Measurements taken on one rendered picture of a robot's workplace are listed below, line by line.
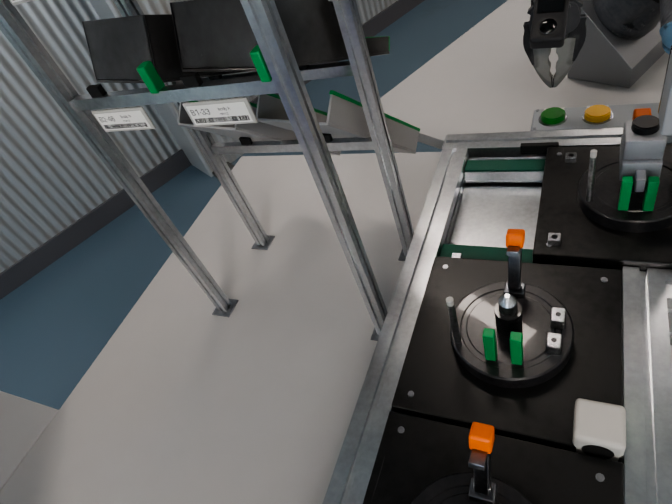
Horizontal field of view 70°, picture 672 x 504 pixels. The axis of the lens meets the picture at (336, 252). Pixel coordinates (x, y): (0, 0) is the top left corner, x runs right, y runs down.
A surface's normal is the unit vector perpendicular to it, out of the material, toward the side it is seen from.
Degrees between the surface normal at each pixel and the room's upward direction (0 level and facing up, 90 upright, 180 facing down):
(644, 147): 90
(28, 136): 90
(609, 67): 90
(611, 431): 0
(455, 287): 0
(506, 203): 0
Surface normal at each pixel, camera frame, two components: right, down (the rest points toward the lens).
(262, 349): -0.29, -0.67
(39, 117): 0.64, 0.40
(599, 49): -0.71, 0.63
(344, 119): 0.83, 0.19
